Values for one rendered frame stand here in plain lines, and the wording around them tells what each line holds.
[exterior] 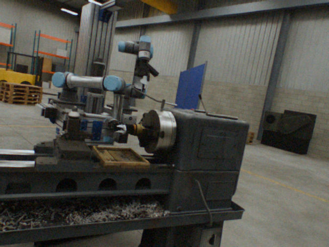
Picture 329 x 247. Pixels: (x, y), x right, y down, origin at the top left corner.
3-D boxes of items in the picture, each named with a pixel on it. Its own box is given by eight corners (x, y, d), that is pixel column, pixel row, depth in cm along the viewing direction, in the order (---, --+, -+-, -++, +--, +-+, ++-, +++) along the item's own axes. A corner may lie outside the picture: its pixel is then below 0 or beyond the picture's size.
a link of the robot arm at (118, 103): (116, 77, 208) (110, 135, 214) (111, 76, 198) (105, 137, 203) (129, 79, 207) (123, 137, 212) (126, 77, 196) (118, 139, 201)
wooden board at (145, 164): (130, 153, 196) (131, 147, 195) (149, 168, 164) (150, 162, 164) (91, 151, 182) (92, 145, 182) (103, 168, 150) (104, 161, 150)
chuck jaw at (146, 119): (152, 129, 184) (150, 114, 189) (154, 126, 180) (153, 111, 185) (138, 127, 179) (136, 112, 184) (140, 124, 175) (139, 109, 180)
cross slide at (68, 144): (79, 140, 182) (80, 134, 181) (90, 159, 144) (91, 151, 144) (54, 138, 174) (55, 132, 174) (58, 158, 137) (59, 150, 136)
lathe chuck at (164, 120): (148, 142, 201) (158, 105, 193) (164, 161, 175) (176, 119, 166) (138, 141, 197) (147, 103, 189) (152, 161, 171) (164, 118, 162)
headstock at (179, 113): (207, 154, 239) (215, 113, 235) (244, 172, 197) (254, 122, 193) (150, 151, 212) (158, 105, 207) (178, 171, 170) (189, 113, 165)
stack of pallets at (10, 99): (31, 102, 1071) (33, 85, 1063) (42, 106, 1023) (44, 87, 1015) (-3, 100, 967) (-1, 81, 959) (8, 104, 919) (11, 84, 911)
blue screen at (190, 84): (161, 124, 1081) (171, 69, 1055) (180, 127, 1090) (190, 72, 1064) (176, 146, 674) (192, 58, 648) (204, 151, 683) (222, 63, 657)
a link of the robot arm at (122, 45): (125, 38, 219) (118, 37, 172) (137, 41, 220) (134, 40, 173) (123, 52, 222) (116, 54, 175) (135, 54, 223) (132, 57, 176)
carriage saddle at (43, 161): (81, 148, 184) (82, 140, 183) (93, 171, 143) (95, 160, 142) (34, 146, 170) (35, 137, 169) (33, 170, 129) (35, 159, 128)
